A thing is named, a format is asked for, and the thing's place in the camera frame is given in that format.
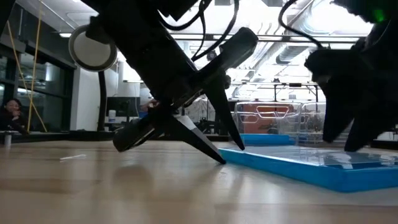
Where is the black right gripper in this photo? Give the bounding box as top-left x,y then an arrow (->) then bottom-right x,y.
303,18 -> 398,153

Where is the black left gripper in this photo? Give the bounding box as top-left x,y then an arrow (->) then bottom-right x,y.
102,18 -> 259,165

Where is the orange cabinet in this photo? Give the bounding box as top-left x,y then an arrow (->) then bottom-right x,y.
244,103 -> 295,135

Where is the person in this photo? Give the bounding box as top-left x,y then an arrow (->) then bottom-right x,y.
138,86 -> 160,113
0,98 -> 29,135

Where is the black computer monitor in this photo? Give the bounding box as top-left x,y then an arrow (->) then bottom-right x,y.
106,96 -> 141,118

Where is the black desk lamp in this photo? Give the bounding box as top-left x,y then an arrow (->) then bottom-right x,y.
68,24 -> 118,141

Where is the black workbench frame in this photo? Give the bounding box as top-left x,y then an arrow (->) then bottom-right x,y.
272,82 -> 320,103

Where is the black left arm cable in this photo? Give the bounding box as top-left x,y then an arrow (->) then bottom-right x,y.
157,0 -> 241,62

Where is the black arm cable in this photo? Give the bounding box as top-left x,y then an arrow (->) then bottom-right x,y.
157,0 -> 241,62
277,0 -> 325,50

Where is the silver ventilation duct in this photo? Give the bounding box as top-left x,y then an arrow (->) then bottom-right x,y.
298,0 -> 374,35

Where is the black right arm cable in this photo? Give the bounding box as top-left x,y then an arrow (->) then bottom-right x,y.
277,0 -> 325,50

